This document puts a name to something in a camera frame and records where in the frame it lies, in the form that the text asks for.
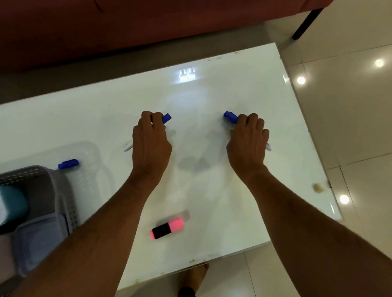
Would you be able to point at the person's right hand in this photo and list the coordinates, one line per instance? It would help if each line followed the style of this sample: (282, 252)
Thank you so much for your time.
(246, 151)

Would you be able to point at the person's left hand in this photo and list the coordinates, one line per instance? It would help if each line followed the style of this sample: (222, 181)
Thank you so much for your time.
(150, 144)

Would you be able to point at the person's right middle finger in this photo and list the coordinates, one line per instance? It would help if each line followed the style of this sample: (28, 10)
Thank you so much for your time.
(252, 121)

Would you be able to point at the person's left fingers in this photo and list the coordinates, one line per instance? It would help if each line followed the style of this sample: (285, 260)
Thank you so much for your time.
(153, 118)

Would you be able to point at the person's right little finger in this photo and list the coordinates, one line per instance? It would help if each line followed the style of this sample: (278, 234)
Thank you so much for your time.
(266, 134)

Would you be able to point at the white marker with blue cap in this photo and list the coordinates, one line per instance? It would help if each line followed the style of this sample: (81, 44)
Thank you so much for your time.
(230, 116)
(68, 164)
(166, 118)

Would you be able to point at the person's left forearm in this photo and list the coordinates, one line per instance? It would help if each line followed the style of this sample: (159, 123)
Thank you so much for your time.
(92, 243)

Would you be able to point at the person's right forearm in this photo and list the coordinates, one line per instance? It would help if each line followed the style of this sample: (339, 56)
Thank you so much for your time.
(309, 244)

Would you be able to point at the clear plastic container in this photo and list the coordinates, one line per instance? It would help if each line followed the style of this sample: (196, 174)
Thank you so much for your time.
(94, 180)

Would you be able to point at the red sofa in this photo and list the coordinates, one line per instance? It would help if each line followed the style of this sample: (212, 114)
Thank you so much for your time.
(124, 15)

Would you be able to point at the black sofa leg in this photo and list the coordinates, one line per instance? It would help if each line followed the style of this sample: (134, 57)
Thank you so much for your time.
(306, 24)

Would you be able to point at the pink highlighter with black cap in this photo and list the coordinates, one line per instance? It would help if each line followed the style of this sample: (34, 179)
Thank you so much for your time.
(167, 228)

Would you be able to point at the grey plastic basket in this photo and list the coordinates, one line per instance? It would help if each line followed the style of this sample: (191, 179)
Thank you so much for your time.
(54, 185)

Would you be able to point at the person's foot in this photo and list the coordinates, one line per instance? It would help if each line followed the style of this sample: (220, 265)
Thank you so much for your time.
(194, 277)

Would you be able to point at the teal and white box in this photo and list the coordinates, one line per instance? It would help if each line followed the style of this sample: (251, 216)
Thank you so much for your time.
(11, 202)

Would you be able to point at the grey plastic lid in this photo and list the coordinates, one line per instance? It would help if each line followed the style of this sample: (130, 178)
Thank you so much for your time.
(40, 240)

